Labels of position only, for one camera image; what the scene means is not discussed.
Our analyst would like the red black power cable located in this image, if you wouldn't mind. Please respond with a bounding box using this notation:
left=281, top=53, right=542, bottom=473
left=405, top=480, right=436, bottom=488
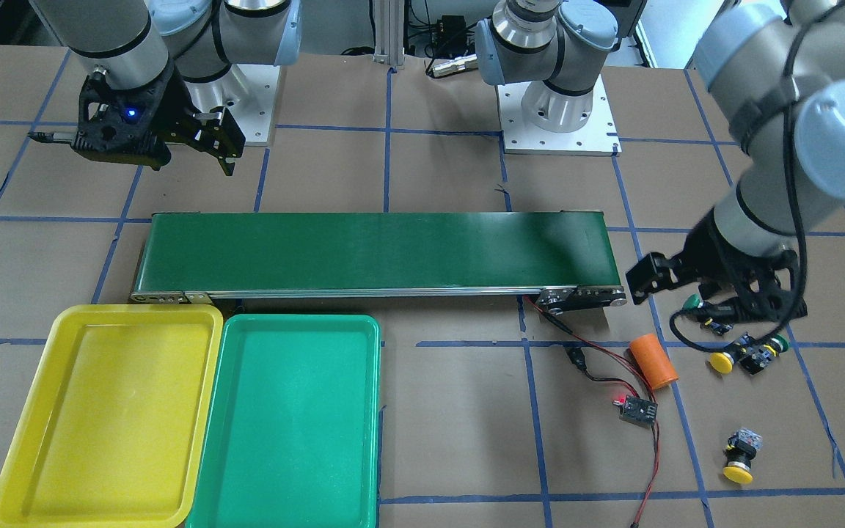
left=522, top=293, right=664, bottom=528

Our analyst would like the aluminium frame post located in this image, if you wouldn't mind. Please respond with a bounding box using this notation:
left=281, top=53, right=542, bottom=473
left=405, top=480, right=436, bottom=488
left=371, top=0, right=406, bottom=70

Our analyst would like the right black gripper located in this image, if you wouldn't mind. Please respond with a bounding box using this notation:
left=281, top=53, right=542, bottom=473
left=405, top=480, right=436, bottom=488
left=70, top=62, right=246, bottom=177

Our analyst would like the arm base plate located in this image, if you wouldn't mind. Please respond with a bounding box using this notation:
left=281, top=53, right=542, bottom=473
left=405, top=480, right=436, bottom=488
left=496, top=75, right=623, bottom=156
left=185, top=64, right=284, bottom=147

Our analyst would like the plain orange cylinder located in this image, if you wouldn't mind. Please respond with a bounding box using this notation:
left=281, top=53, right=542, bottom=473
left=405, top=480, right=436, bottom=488
left=629, top=333, right=678, bottom=390

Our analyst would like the lone yellow push button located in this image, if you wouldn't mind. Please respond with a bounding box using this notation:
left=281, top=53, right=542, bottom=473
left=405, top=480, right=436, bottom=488
left=723, top=428, right=764, bottom=485

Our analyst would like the yellow push button in cluster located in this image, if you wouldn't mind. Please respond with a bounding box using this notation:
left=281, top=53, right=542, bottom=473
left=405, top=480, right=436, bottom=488
left=708, top=333, right=755, bottom=375

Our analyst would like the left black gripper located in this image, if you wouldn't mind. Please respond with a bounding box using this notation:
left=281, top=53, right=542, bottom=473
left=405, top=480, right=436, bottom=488
left=625, top=210, right=808, bottom=322

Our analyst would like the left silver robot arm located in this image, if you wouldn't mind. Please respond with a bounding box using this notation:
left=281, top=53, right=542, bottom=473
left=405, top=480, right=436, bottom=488
left=474, top=1, right=845, bottom=322

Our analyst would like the yellow plastic tray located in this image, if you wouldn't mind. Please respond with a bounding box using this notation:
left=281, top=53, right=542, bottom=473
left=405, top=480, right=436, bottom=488
left=0, top=304, right=224, bottom=527

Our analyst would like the green conveyor belt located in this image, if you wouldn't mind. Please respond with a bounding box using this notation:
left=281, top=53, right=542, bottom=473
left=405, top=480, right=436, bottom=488
left=131, top=210, right=627, bottom=314

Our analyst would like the small motor controller board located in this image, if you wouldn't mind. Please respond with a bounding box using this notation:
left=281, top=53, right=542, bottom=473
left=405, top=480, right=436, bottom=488
left=613, top=395, right=658, bottom=427

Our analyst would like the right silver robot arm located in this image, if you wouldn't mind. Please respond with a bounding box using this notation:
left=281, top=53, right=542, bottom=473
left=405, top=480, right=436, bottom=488
left=28, top=1, right=301, bottom=176

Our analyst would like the green plastic tray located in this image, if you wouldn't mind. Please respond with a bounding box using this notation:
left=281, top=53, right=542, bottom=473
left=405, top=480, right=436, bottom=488
left=186, top=314, right=380, bottom=527

